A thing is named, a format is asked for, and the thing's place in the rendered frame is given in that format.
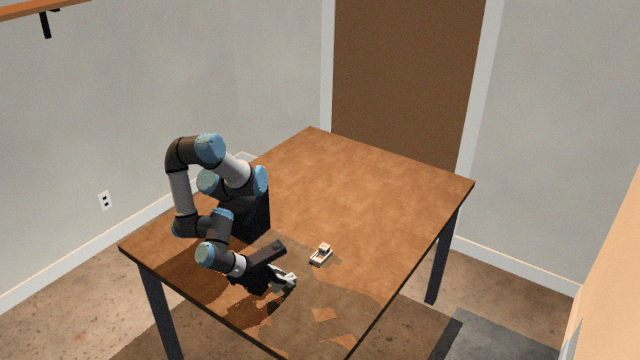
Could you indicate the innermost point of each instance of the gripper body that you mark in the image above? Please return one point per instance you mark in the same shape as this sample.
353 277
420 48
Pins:
256 282

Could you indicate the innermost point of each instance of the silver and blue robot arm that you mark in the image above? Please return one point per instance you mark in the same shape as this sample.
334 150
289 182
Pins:
227 181

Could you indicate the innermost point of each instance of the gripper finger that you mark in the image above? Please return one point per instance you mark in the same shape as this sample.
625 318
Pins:
277 270
278 279

